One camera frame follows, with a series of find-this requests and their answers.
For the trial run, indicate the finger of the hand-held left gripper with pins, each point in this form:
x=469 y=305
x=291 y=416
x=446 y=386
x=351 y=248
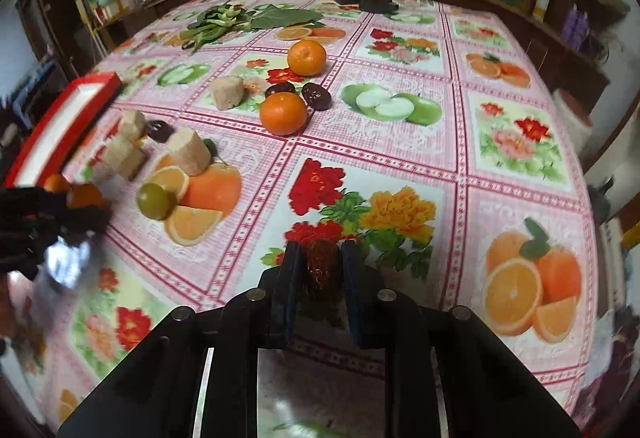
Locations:
x=30 y=202
x=80 y=225

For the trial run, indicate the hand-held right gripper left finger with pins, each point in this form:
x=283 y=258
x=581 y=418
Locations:
x=289 y=285

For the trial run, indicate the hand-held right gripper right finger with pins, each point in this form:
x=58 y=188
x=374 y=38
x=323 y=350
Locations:
x=354 y=285

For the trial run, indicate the orange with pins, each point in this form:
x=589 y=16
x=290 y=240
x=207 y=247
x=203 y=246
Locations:
x=283 y=113
x=306 y=57
x=56 y=183
x=85 y=195

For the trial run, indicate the dark red date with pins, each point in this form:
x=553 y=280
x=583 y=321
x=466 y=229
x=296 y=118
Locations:
x=316 y=96
x=160 y=130
x=320 y=268
x=280 y=89

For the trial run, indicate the green lime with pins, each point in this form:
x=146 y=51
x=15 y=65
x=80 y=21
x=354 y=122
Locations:
x=155 y=201

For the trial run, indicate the red tray with white inside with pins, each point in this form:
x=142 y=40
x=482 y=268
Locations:
x=65 y=117

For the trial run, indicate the fruit and flower print tablecloth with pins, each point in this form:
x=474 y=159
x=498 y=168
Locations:
x=400 y=157

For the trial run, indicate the white and green plastic bag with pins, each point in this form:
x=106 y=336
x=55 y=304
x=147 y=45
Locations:
x=102 y=0

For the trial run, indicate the green leafy vegetable bunch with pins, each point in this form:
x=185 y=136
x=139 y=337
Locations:
x=215 y=22

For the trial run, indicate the large green leaf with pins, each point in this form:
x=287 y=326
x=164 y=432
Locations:
x=285 y=16

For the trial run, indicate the purple bottles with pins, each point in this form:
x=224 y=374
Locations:
x=575 y=25

